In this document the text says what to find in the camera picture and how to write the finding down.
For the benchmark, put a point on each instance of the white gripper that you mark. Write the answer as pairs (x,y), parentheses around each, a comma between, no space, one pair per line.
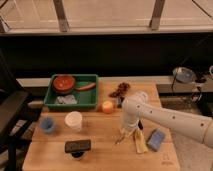
(127,129)

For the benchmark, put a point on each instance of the silver metal fork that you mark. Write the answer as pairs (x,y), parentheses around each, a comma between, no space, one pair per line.
(119,140)

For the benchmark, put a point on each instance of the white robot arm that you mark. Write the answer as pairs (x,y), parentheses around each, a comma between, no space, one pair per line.
(136,106)

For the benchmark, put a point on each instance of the white paper cup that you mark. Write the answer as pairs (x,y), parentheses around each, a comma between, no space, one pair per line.
(74,121)

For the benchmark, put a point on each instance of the small blue cup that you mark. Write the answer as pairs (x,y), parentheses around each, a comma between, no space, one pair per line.
(47,125)

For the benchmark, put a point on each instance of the small black object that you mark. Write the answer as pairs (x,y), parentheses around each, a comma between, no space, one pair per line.
(120,101)

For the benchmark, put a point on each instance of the orange round candle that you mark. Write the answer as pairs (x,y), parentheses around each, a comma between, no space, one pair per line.
(107,107)

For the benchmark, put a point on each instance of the blue sponge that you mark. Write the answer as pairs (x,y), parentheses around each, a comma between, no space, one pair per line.
(156,140)

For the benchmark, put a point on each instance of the brown dried fruit cluster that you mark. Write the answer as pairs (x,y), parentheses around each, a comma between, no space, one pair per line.
(121,90)

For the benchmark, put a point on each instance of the black sponge block on stand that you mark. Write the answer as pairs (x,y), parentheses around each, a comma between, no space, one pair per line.
(77,148)

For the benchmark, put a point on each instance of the grey crumpled cloth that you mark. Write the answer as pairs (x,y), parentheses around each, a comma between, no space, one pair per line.
(68,99)

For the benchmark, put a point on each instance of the green plastic tray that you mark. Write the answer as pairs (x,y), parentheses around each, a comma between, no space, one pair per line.
(86,99)

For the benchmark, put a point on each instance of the metal bowl in background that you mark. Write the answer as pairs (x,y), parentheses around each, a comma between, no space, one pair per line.
(184,75)

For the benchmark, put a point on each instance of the red frying pan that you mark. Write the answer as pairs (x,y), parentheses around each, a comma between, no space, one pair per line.
(64,84)

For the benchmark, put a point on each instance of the black chair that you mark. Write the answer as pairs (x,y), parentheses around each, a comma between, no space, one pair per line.
(15,115)

